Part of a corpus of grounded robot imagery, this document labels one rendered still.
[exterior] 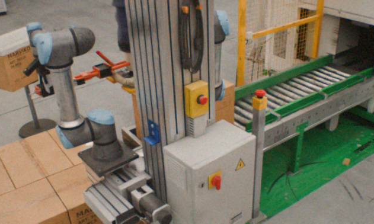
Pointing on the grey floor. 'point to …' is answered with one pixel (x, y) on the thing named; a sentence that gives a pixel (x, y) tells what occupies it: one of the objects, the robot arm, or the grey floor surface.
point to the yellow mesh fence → (272, 34)
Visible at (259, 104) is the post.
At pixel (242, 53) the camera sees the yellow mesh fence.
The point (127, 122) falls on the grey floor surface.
